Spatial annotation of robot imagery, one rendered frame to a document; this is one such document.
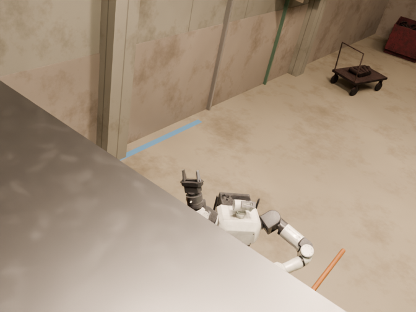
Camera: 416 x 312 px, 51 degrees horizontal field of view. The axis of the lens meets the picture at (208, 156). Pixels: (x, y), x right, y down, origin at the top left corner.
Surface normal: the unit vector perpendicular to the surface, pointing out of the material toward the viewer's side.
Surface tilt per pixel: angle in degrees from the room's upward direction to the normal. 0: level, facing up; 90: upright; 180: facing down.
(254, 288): 0
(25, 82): 90
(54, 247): 0
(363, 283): 0
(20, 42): 90
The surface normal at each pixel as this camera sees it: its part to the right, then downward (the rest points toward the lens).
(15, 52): 0.76, 0.48
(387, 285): 0.18, -0.80
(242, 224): 0.20, -0.15
